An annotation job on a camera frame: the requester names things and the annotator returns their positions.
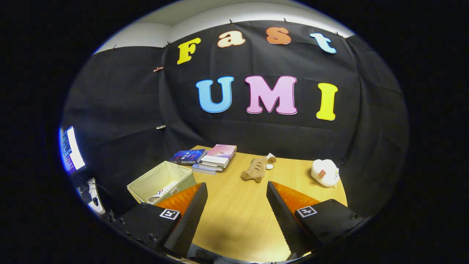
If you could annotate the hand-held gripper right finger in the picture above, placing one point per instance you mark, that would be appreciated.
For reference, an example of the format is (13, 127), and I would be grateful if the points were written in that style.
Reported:
(284, 220)

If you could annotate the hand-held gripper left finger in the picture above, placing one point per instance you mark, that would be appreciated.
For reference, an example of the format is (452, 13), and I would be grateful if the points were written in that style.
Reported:
(190, 220)

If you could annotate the white canvas shoe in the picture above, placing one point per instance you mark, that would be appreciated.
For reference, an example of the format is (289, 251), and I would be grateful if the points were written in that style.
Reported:
(163, 191)

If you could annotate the green fabric storage box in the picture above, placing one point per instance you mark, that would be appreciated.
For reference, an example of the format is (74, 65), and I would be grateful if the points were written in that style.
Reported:
(161, 176)

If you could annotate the pale blue cover book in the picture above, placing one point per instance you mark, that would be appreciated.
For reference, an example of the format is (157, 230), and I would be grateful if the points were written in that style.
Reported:
(203, 169)

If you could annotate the grey cover book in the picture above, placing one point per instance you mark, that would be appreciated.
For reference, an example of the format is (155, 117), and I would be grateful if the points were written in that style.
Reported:
(212, 167)

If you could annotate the brown plush toy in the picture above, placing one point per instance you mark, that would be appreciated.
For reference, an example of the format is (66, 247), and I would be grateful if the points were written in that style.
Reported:
(256, 168)

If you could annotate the dark blue cover book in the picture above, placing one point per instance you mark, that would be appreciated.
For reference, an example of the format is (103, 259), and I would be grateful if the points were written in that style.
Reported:
(187, 156)

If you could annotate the white plush toy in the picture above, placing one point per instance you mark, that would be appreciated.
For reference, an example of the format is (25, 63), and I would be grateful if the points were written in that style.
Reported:
(326, 170)

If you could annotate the pink cover book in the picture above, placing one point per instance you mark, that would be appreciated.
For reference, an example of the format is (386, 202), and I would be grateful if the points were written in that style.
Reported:
(220, 152)

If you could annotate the white side desk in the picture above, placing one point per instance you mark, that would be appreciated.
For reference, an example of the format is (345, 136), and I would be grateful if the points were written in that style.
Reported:
(99, 209)

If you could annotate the black computer mouse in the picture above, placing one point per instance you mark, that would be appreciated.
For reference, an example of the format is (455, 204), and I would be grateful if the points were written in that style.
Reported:
(95, 201)

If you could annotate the black keyboard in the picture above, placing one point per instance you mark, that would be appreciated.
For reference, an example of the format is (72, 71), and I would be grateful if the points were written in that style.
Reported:
(84, 190)

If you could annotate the computer monitor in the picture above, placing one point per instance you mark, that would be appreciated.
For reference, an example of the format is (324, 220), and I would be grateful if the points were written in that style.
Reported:
(73, 146)

